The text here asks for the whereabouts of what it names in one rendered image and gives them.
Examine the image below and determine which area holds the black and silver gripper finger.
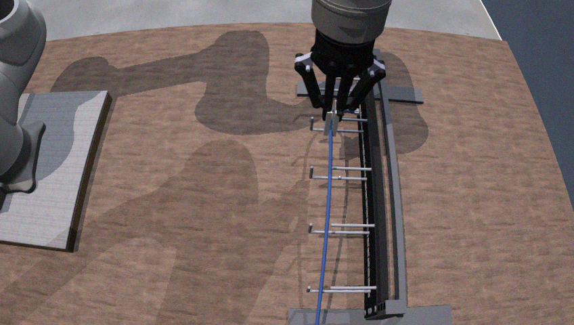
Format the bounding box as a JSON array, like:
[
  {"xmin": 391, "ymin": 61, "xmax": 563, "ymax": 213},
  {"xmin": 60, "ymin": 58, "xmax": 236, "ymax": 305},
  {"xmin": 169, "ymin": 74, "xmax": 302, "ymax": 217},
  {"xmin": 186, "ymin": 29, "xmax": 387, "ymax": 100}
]
[
  {"xmin": 332, "ymin": 59, "xmax": 386, "ymax": 137},
  {"xmin": 294, "ymin": 52, "xmax": 337, "ymax": 136}
]

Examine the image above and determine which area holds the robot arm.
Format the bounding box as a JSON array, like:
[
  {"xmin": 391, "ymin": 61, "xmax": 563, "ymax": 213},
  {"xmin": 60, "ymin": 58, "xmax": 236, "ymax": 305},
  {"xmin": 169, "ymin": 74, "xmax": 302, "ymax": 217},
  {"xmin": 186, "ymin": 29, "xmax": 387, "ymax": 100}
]
[{"xmin": 0, "ymin": 0, "xmax": 392, "ymax": 210}]

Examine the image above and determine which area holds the blue cable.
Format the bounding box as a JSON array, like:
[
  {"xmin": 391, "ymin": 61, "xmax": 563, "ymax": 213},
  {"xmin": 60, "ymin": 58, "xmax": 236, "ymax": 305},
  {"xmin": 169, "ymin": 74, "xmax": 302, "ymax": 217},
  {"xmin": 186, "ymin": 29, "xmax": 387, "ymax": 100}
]
[{"xmin": 315, "ymin": 118, "xmax": 332, "ymax": 325}]

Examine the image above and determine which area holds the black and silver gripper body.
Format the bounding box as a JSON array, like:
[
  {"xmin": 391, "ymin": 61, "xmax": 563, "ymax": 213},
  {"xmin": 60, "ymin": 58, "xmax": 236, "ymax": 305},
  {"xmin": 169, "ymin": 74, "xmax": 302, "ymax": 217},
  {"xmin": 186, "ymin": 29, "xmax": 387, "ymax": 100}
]
[{"xmin": 310, "ymin": 29, "xmax": 376, "ymax": 78}]

